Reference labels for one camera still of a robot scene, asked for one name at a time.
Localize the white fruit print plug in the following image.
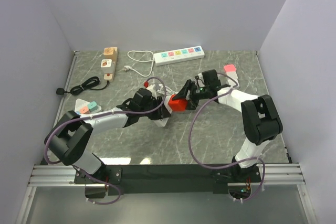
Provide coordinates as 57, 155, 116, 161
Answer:
100, 59, 114, 72

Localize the wooden cube plug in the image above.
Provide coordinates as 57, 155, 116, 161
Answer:
103, 47, 118, 58

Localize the white cube plug adapter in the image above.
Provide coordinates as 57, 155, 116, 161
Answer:
226, 71, 239, 86

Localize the black power cable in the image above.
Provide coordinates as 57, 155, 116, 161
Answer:
55, 76, 110, 95

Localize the wooden power strip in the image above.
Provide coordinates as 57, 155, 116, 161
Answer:
100, 47, 118, 82

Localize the teal plug adapter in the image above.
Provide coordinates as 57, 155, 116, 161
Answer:
87, 101, 98, 112

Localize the red cube plug adapter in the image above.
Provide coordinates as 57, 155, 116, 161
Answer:
168, 94, 187, 112

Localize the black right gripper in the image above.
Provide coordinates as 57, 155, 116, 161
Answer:
172, 79, 210, 111

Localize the salmon plug adapter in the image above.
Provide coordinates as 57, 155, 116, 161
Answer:
78, 106, 90, 114

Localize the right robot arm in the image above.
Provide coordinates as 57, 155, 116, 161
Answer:
169, 69, 283, 182

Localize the pink plug adapter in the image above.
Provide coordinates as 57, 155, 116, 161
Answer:
224, 64, 236, 73

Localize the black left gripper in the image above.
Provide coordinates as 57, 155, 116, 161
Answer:
139, 95, 170, 119

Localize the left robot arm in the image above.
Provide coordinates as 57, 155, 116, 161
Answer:
45, 88, 171, 183

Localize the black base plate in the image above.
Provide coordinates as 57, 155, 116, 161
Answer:
73, 164, 263, 195

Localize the white top plug adapter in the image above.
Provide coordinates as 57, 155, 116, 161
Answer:
75, 99, 102, 114

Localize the white multicolour power strip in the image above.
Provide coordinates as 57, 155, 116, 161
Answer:
154, 46, 205, 66

